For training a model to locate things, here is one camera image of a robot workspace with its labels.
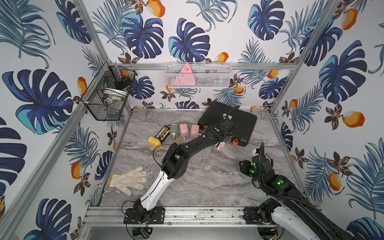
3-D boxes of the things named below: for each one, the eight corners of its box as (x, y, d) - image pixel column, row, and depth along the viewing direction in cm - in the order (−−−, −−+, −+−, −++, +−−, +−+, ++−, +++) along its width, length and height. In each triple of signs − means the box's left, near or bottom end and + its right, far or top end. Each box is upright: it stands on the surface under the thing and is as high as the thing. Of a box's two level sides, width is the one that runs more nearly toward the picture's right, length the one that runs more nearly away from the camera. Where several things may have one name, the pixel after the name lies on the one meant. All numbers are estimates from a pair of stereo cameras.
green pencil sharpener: (170, 140, 105) (169, 134, 100) (171, 129, 111) (170, 123, 106) (177, 140, 105) (177, 134, 100) (178, 129, 111) (178, 123, 106)
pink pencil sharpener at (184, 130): (179, 140, 105) (179, 134, 99) (180, 130, 111) (179, 123, 105) (188, 140, 105) (187, 134, 99) (188, 130, 111) (188, 123, 105)
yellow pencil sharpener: (149, 146, 102) (146, 140, 96) (153, 141, 104) (151, 135, 98) (160, 153, 99) (157, 146, 93) (164, 148, 101) (162, 141, 95)
